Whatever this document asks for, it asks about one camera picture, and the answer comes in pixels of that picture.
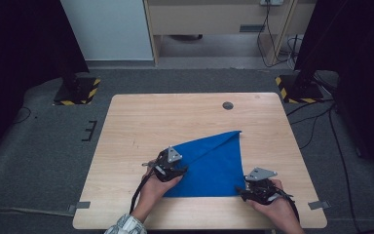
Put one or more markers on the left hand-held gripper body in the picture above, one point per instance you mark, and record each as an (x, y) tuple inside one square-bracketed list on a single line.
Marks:
[(164, 162)]

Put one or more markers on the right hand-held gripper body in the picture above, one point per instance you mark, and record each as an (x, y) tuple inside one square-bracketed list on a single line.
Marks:
[(261, 190)]

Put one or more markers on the blue cloth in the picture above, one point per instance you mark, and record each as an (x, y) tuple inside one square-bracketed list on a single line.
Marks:
[(214, 169)]

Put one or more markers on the person's left hand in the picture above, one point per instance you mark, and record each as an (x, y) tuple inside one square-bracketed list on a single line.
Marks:
[(154, 191)]

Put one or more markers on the person's right hand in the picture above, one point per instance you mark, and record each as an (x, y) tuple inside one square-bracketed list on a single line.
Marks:
[(282, 209)]

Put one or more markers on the grey tape piece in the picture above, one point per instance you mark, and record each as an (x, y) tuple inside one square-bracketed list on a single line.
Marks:
[(81, 205), (318, 205)]

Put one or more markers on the grey round table grommet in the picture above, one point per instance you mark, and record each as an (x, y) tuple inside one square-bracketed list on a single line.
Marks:
[(228, 105)]

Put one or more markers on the black stand with striped base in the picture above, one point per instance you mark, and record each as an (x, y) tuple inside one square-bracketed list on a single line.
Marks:
[(300, 91), (78, 91)]

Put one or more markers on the dark round object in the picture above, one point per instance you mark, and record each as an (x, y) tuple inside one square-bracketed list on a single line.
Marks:
[(185, 37)]

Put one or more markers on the white panel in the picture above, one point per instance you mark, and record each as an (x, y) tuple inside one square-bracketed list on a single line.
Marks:
[(110, 29)]

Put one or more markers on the light wooden desk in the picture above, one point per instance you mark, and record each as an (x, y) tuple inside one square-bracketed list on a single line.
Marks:
[(207, 19)]

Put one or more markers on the grey vent plate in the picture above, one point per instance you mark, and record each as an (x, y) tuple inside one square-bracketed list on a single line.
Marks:
[(252, 28)]

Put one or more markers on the black curtain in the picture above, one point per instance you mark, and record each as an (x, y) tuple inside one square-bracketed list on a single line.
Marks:
[(363, 65), (19, 48)]

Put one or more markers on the white power strip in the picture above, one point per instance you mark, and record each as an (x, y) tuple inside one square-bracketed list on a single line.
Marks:
[(271, 2)]

